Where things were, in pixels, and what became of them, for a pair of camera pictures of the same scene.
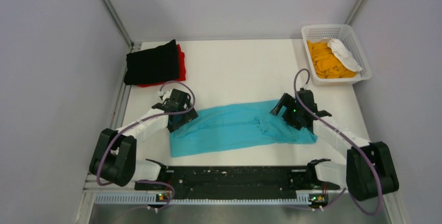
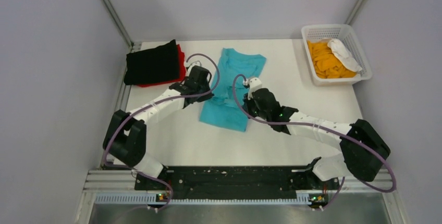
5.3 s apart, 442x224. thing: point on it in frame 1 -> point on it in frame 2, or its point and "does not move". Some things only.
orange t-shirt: (325, 63) does not move
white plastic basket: (344, 34) does not move
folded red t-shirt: (182, 70) does not move
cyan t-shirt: (234, 127) -> (222, 108)
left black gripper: (188, 116) -> (202, 98)
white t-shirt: (346, 59) does not move
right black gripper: (289, 101) -> (247, 106)
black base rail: (236, 183) does not move
